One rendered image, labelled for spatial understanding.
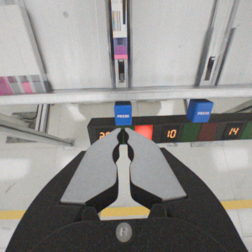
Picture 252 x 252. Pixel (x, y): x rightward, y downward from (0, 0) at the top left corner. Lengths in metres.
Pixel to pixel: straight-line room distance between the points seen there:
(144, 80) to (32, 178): 1.01
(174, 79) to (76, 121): 0.86
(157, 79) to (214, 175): 0.95
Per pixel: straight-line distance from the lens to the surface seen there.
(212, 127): 0.25
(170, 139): 0.22
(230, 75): 0.21
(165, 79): 0.17
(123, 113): 0.16
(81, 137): 0.92
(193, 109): 0.19
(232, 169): 1.14
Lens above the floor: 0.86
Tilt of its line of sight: 75 degrees down
